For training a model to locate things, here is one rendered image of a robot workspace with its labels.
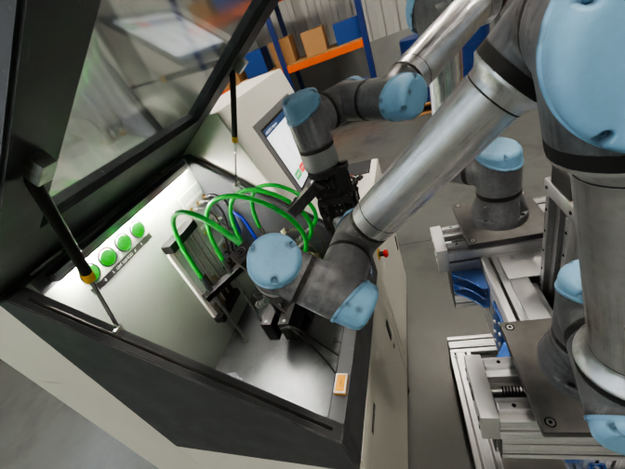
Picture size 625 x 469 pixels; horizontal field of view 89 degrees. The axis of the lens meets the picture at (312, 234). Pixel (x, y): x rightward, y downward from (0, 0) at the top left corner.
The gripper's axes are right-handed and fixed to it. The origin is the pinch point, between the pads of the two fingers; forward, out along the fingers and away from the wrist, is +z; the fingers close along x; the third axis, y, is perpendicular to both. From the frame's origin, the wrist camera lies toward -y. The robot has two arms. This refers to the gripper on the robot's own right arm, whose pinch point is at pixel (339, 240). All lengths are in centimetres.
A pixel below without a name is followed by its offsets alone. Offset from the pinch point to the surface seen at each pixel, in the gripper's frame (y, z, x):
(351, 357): -2.9, 28.3, -14.2
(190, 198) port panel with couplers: -56, -10, 23
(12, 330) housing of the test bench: -67, -13, -35
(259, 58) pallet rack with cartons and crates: -219, -23, 518
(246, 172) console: -38, -10, 35
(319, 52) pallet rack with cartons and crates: -118, 1, 519
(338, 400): -4.7, 28.3, -25.6
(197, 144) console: -51, -24, 35
